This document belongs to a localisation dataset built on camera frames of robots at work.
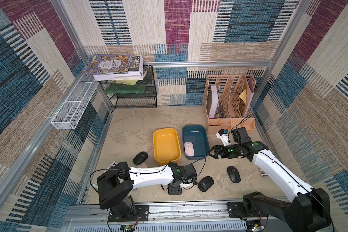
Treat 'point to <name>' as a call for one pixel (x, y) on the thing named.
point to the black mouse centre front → (205, 183)
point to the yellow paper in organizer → (243, 95)
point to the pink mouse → (189, 149)
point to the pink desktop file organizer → (227, 101)
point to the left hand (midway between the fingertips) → (175, 183)
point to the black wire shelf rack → (148, 99)
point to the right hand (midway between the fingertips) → (213, 151)
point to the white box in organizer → (214, 101)
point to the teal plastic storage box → (197, 134)
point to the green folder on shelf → (125, 89)
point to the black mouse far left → (140, 157)
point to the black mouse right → (234, 174)
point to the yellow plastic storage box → (166, 147)
